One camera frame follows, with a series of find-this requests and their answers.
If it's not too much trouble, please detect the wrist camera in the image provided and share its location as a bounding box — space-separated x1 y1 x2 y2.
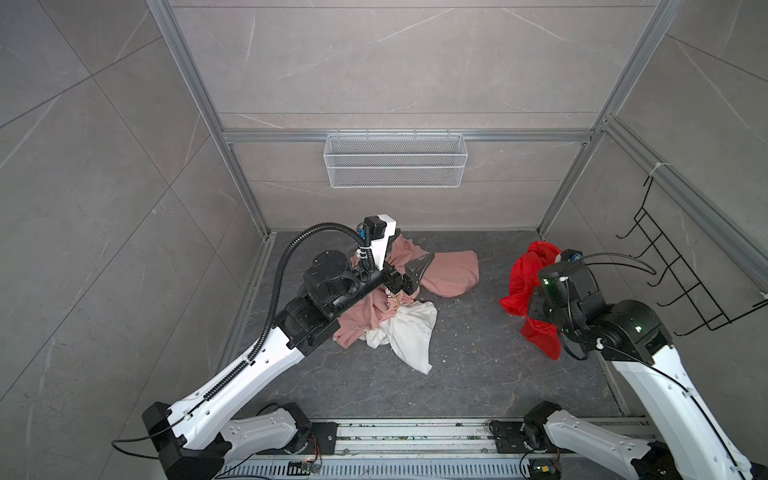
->
559 249 584 262
358 214 400 270

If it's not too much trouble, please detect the white patterned cloth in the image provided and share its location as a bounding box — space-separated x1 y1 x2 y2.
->
362 301 438 375

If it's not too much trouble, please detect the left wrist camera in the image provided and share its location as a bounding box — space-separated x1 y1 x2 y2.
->
358 214 400 270

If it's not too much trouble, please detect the white wire mesh basket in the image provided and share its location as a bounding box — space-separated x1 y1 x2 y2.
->
323 133 469 189

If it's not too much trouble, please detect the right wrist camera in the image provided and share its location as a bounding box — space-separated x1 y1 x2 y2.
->
559 249 584 262

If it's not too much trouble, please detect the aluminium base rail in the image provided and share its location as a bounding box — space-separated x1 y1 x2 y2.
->
161 418 667 480

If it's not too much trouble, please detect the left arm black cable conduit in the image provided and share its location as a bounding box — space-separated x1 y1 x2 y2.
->
200 222 367 403

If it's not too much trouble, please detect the pink cloth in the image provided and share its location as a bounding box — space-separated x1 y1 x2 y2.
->
333 250 480 348

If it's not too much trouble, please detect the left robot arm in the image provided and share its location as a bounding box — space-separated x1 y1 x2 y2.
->
142 250 434 479

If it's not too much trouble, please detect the red cloth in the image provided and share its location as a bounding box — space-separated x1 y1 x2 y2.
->
500 241 562 361

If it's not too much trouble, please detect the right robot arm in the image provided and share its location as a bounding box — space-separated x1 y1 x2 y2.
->
520 250 767 479

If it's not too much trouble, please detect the black wire hook rack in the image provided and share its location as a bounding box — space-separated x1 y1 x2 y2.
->
615 176 767 337

